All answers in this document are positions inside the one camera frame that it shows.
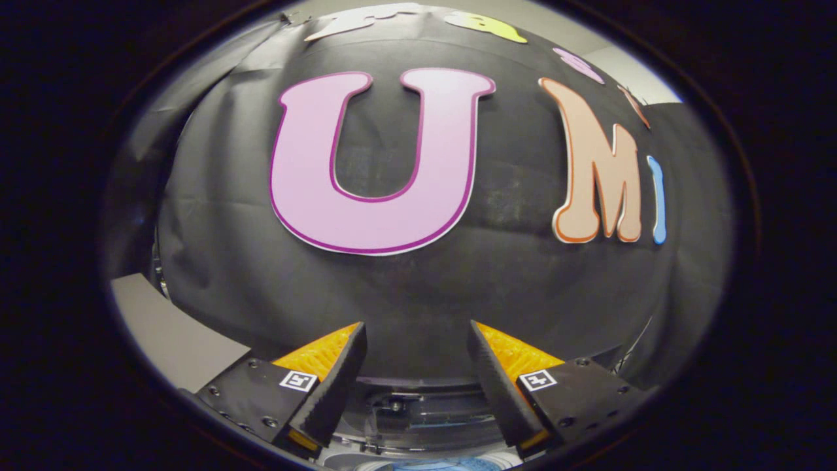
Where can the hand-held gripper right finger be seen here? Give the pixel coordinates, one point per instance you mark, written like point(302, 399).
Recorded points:
point(500, 392)

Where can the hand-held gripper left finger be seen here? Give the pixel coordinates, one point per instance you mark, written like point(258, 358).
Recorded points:
point(330, 392)

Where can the light blue shirt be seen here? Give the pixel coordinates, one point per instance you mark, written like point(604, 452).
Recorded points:
point(431, 466)

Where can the black backdrop cloth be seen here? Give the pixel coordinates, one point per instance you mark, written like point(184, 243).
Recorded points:
point(458, 294)

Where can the beige cabinet with dark sides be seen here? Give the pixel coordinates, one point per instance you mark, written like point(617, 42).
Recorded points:
point(170, 333)

